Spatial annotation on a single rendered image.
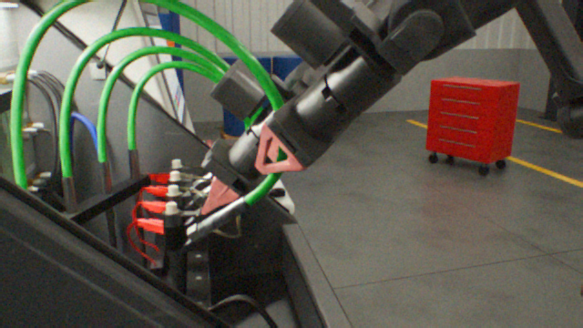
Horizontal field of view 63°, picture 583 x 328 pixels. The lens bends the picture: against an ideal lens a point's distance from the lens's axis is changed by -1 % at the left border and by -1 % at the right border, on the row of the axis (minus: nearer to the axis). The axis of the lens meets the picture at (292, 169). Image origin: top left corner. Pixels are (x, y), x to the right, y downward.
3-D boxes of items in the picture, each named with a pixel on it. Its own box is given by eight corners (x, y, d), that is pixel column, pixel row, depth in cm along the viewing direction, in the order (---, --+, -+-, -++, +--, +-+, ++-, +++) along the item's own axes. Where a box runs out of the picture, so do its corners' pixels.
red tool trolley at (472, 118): (423, 162, 499) (430, 79, 474) (446, 155, 528) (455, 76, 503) (486, 179, 449) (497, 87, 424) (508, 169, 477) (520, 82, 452)
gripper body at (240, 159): (211, 145, 72) (241, 108, 69) (264, 186, 74) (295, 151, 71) (201, 160, 66) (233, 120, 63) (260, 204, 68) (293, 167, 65)
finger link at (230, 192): (183, 184, 74) (219, 140, 72) (219, 211, 76) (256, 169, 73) (170, 202, 68) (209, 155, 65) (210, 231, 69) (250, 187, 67)
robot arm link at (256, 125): (308, 124, 63) (310, 114, 69) (268, 91, 62) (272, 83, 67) (275, 161, 66) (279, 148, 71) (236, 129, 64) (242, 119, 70)
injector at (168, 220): (204, 334, 77) (196, 213, 71) (172, 338, 76) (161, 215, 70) (203, 324, 79) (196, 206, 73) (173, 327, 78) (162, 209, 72)
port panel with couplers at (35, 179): (38, 220, 85) (8, 42, 76) (17, 222, 84) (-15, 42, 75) (57, 196, 97) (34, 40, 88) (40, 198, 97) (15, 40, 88)
